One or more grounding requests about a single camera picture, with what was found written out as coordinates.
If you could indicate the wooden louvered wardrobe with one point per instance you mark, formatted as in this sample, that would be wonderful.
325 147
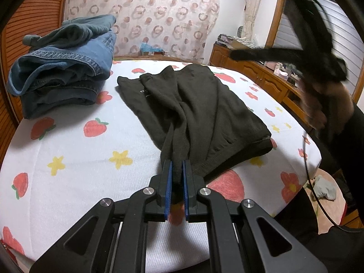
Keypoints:
37 8

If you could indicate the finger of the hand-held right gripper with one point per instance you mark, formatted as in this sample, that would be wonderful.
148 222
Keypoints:
264 54
310 20

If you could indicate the dark navy folded jeans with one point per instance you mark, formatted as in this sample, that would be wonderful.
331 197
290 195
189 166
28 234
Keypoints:
57 98

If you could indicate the wooden cabinet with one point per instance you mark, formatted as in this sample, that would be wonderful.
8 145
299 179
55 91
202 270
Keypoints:
256 74

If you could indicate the person's right hand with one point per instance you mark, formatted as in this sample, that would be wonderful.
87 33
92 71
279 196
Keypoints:
342 99

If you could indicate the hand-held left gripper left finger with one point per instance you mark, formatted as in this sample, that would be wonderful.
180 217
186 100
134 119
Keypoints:
169 190

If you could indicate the pink floor mat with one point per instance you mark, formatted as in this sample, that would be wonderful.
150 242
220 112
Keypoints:
327 213

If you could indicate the grey crumpled cloth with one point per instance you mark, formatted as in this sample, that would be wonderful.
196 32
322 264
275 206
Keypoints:
324 189

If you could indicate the strawberry print bed sheet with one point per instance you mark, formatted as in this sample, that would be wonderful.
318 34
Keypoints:
85 159

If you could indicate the circle patterned curtain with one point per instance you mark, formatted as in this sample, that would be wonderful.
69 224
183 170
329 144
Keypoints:
159 11

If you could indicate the blue printed box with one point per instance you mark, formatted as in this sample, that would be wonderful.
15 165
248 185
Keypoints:
148 48

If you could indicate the dark pants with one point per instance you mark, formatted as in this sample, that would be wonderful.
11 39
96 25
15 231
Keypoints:
199 105

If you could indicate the teal folded pants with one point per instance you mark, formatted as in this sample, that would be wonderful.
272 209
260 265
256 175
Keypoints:
76 30

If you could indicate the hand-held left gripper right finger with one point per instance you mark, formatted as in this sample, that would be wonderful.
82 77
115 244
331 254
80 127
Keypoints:
186 190

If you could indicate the cream lace curtain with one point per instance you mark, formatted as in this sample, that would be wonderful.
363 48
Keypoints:
253 5

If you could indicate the wooden bed headboard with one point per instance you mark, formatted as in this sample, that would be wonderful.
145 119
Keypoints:
153 58

